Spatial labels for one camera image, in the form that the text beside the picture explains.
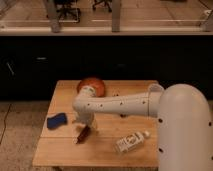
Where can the black cabinet counter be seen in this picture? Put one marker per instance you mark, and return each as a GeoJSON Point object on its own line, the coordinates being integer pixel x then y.
{"type": "Point", "coordinates": [30, 66]}

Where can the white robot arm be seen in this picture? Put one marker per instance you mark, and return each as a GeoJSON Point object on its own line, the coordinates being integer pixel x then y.
{"type": "Point", "coordinates": [184, 121]}

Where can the blue sponge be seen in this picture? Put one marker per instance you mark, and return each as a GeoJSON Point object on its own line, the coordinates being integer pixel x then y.
{"type": "Point", "coordinates": [56, 121]}

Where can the white labelled bottle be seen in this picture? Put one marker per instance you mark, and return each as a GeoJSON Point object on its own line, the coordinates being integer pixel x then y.
{"type": "Point", "coordinates": [131, 141]}

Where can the orange ceramic cup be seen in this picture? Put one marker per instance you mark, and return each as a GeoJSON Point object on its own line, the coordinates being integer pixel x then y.
{"type": "Point", "coordinates": [94, 82]}

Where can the dark red pepper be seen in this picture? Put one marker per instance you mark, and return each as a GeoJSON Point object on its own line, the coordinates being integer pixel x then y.
{"type": "Point", "coordinates": [84, 133]}

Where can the black office chair left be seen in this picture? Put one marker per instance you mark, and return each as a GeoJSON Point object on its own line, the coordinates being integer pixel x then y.
{"type": "Point", "coordinates": [67, 9]}

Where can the wooden table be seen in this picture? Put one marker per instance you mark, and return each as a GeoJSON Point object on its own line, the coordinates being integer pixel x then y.
{"type": "Point", "coordinates": [57, 148]}

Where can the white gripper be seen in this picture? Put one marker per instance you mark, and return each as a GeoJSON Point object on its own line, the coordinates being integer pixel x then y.
{"type": "Point", "coordinates": [87, 119]}

